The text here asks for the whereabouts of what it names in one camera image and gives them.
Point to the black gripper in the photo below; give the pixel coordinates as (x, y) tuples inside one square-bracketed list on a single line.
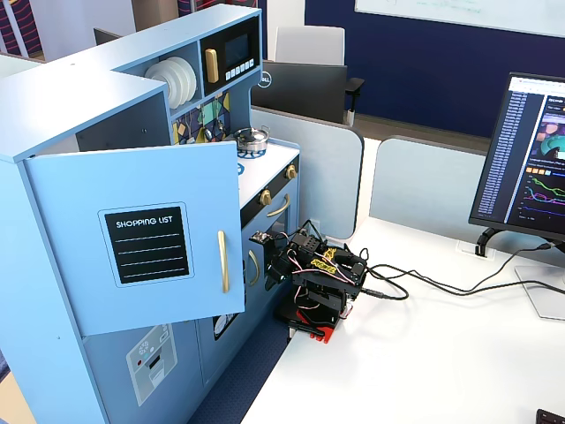
[(272, 268)]

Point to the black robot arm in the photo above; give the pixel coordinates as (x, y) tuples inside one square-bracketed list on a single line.
[(326, 274)]

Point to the red black table clamp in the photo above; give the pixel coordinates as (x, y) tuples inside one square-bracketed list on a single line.
[(315, 327)]

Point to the gold stove knob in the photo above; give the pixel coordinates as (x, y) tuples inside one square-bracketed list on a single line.
[(291, 171), (265, 197)]

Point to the grey desk divider panel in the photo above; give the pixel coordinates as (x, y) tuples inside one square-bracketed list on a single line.
[(326, 176), (424, 181)]

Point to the steel toy pot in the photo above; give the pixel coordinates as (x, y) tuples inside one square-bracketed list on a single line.
[(251, 139)]

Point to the hanging steel toy utensil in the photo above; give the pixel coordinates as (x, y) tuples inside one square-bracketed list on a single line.
[(190, 132), (219, 126)]

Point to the black Dell monitor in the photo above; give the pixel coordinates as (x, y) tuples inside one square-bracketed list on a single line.
[(304, 93)]

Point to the blue shopping list cabinet door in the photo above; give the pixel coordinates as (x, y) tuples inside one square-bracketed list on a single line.
[(66, 265)]

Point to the white plate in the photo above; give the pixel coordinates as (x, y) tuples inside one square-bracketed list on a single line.
[(193, 79), (156, 73), (182, 84)]

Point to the white office chair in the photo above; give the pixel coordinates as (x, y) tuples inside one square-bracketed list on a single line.
[(309, 44)]

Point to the blue toy kitchen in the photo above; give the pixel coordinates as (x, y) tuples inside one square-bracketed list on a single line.
[(88, 110)]

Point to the silver monitor stand base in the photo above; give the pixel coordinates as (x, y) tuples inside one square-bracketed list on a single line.
[(540, 296)]

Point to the black computer monitor lit screen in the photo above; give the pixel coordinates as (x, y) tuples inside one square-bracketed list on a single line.
[(521, 154)]

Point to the dark monitor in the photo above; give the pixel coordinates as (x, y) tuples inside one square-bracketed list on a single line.
[(106, 36)]

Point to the black keyboard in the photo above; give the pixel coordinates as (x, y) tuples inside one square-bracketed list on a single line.
[(552, 417)]

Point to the whiteboard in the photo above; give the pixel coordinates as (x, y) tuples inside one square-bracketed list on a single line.
[(463, 11)]

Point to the small wrist camera board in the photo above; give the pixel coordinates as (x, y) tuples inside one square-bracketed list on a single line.
[(260, 236)]

